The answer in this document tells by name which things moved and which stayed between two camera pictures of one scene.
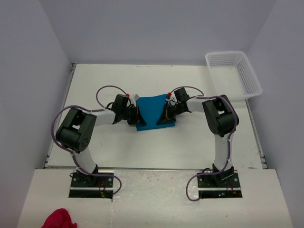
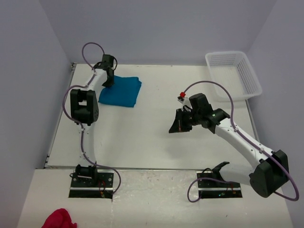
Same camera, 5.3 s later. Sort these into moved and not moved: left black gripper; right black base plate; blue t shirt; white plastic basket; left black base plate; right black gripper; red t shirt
Moved: right black gripper; blue t shirt; left black gripper
Not moved: right black base plate; red t shirt; white plastic basket; left black base plate
